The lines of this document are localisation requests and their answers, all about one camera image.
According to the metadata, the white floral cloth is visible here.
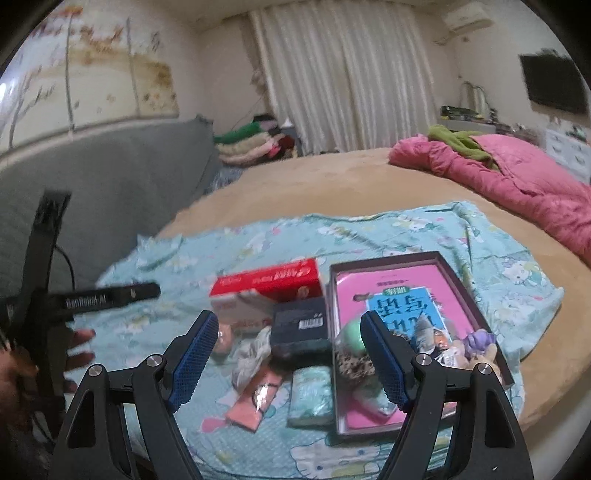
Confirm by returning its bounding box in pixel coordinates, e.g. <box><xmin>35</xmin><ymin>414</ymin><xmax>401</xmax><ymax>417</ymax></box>
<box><xmin>228</xmin><ymin>325</ymin><xmax>275</xmax><ymax>393</ymax></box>

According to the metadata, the beige bed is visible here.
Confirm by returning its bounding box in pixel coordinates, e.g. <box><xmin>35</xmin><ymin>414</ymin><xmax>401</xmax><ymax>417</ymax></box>
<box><xmin>157</xmin><ymin>145</ymin><xmax>591</xmax><ymax>462</ymax></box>

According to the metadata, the grey padded headboard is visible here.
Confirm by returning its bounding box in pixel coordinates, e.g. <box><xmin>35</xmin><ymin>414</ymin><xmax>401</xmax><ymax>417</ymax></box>
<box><xmin>0</xmin><ymin>115</ymin><xmax>222</xmax><ymax>301</ymax></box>

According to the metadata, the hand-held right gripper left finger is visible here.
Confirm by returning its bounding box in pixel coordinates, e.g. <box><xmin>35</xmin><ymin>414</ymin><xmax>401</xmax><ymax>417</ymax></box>
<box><xmin>53</xmin><ymin>310</ymin><xmax>220</xmax><ymax>480</ymax></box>

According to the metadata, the leopard print cloth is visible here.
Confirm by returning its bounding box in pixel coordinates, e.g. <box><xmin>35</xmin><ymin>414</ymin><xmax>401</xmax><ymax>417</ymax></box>
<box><xmin>333</xmin><ymin>351</ymin><xmax>377</xmax><ymax>384</ymax></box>

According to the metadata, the floral wall poster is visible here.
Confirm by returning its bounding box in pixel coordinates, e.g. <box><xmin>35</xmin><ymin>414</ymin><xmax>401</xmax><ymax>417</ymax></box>
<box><xmin>0</xmin><ymin>0</ymin><xmax>181</xmax><ymax>148</ymax></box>

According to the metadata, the teal tissue pack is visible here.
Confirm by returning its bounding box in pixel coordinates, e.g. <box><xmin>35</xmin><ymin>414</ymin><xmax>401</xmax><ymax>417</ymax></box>
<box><xmin>287</xmin><ymin>368</ymin><xmax>334</xmax><ymax>428</ymax></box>

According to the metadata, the white curtain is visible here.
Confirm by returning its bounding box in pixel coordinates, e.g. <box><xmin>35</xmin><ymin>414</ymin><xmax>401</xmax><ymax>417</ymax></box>
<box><xmin>249</xmin><ymin>4</ymin><xmax>441</xmax><ymax>155</ymax></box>

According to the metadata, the green ball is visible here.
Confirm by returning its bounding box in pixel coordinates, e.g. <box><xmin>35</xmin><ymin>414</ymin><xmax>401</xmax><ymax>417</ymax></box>
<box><xmin>335</xmin><ymin>320</ymin><xmax>370</xmax><ymax>356</ymax></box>

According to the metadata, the dark box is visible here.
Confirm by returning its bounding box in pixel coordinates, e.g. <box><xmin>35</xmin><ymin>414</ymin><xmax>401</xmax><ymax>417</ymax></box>
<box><xmin>325</xmin><ymin>250</ymin><xmax>515</xmax><ymax>437</ymax></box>

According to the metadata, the small black box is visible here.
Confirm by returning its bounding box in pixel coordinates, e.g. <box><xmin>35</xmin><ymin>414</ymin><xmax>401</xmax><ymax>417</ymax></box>
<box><xmin>269</xmin><ymin>298</ymin><xmax>329</xmax><ymax>356</ymax></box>

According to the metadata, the black cable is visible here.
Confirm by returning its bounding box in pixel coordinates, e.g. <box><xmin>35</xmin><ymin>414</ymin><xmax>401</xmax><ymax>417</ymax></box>
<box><xmin>55</xmin><ymin>247</ymin><xmax>77</xmax><ymax>288</ymax></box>

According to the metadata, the black wall television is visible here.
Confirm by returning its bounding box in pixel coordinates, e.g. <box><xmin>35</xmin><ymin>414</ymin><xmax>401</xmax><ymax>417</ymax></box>
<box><xmin>518</xmin><ymin>53</ymin><xmax>589</xmax><ymax>116</ymax></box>

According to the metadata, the cartoon cat printed blanket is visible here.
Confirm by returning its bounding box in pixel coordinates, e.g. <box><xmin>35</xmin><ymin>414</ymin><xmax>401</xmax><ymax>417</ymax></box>
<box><xmin>95</xmin><ymin>200</ymin><xmax>564</xmax><ymax>480</ymax></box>

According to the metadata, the peach ball in plastic bag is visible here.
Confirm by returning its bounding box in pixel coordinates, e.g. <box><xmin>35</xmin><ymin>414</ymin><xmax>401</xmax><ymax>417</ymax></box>
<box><xmin>215</xmin><ymin>323</ymin><xmax>236</xmax><ymax>356</ymax></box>

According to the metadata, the beige plush toy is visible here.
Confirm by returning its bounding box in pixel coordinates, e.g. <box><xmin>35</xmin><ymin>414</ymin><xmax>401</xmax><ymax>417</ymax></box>
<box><xmin>462</xmin><ymin>346</ymin><xmax>500</xmax><ymax>376</ymax></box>

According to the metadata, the small doll toy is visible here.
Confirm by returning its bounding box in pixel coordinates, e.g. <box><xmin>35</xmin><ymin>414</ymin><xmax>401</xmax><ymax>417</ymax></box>
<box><xmin>409</xmin><ymin>318</ymin><xmax>460</xmax><ymax>367</ymax></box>

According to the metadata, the green and pink packet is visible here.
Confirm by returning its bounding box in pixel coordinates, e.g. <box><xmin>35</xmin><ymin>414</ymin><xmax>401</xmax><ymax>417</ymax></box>
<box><xmin>351</xmin><ymin>387</ymin><xmax>398</xmax><ymax>416</ymax></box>

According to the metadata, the white drawer cabinet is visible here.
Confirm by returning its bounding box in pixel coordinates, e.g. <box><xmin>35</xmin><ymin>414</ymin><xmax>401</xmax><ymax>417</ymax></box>
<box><xmin>545</xmin><ymin>122</ymin><xmax>591</xmax><ymax>181</ymax></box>

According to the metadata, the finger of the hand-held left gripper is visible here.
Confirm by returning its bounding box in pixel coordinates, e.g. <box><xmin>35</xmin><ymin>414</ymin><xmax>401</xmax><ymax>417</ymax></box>
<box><xmin>21</xmin><ymin>189</ymin><xmax>73</xmax><ymax>298</ymax></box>

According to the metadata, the red and white box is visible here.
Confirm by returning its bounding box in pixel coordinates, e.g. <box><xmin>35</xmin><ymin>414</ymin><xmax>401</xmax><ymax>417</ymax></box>
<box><xmin>209</xmin><ymin>257</ymin><xmax>324</xmax><ymax>340</ymax></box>

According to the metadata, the white air conditioner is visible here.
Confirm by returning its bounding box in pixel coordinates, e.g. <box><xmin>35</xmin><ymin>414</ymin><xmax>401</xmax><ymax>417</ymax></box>
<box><xmin>441</xmin><ymin>7</ymin><xmax>495</xmax><ymax>35</ymax></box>

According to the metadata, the green cloth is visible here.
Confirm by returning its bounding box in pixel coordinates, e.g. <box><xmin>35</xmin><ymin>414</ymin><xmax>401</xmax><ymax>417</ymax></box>
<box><xmin>427</xmin><ymin>124</ymin><xmax>499</xmax><ymax>171</ymax></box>

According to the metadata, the cluttered side table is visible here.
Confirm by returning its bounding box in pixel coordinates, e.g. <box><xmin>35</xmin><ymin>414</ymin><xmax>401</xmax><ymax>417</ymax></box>
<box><xmin>438</xmin><ymin>80</ymin><xmax>499</xmax><ymax>124</ymax></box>

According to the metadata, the purple plush toy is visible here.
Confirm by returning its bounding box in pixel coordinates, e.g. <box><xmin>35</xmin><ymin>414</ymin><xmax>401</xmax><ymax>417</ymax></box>
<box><xmin>464</xmin><ymin>330</ymin><xmax>498</xmax><ymax>359</ymax></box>

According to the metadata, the pink quilt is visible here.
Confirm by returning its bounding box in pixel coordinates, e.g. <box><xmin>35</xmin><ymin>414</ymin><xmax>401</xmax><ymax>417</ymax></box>
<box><xmin>388</xmin><ymin>134</ymin><xmax>591</xmax><ymax>268</ymax></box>

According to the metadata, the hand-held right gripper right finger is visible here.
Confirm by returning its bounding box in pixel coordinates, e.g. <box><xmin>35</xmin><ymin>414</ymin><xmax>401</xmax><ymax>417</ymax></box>
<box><xmin>360</xmin><ymin>310</ymin><xmax>534</xmax><ymax>480</ymax></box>

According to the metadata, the pile of folded cloths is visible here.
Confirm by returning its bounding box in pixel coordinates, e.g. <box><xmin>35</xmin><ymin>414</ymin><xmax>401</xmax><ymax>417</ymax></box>
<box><xmin>212</xmin><ymin>115</ymin><xmax>301</xmax><ymax>167</ymax></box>

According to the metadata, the pink and blue book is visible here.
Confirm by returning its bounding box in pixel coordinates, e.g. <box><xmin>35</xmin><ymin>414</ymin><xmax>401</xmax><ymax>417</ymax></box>
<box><xmin>335</xmin><ymin>261</ymin><xmax>485</xmax><ymax>430</ymax></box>

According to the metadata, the person's left hand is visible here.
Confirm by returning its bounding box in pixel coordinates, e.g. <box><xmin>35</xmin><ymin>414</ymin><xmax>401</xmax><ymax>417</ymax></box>
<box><xmin>64</xmin><ymin>329</ymin><xmax>97</xmax><ymax>373</ymax></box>

